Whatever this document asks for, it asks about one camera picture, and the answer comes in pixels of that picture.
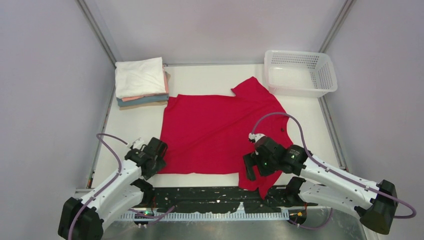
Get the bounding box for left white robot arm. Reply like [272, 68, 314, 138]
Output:
[57, 137, 168, 240]

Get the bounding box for aluminium front rail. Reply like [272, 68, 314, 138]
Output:
[70, 185, 373, 222]

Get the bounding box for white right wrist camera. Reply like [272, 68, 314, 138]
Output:
[248, 132, 266, 143]

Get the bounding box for blue folded t shirt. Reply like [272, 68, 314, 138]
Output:
[116, 94, 169, 107]

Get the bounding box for red t shirt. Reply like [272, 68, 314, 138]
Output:
[160, 77, 292, 198]

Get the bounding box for purple cable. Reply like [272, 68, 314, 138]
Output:
[250, 112, 418, 231]
[67, 133, 176, 240]

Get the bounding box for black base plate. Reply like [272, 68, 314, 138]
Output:
[137, 185, 306, 214]

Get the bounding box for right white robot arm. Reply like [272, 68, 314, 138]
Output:
[243, 133, 398, 235]

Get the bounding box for pink folded t shirt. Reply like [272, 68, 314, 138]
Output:
[121, 64, 170, 103]

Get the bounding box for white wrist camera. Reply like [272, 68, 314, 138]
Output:
[248, 132, 266, 143]
[126, 137, 145, 150]

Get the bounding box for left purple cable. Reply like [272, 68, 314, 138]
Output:
[67, 133, 176, 240]

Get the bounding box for tan folded t shirt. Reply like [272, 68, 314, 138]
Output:
[119, 71, 171, 111]

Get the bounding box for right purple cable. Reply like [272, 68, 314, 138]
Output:
[250, 112, 418, 231]

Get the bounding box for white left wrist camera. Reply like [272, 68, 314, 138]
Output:
[126, 137, 145, 150]

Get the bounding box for white plastic basket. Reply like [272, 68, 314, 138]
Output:
[264, 50, 338, 98]

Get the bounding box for white folded t shirt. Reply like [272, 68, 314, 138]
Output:
[115, 57, 166, 99]

